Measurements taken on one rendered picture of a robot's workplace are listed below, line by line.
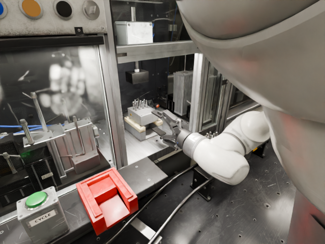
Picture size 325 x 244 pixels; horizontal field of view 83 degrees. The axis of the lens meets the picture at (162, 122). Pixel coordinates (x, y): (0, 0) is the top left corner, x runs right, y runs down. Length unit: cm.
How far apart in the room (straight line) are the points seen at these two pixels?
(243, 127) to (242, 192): 47
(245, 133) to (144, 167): 38
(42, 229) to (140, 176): 31
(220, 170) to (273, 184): 59
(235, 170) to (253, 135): 13
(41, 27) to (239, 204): 93
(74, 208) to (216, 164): 44
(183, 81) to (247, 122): 48
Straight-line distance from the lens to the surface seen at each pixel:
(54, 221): 57
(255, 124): 61
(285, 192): 111
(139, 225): 70
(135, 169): 72
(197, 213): 89
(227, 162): 56
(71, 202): 67
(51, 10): 51
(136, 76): 82
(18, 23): 51
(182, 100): 102
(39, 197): 54
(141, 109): 89
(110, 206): 61
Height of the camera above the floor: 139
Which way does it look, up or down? 28 degrees down
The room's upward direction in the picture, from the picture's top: straight up
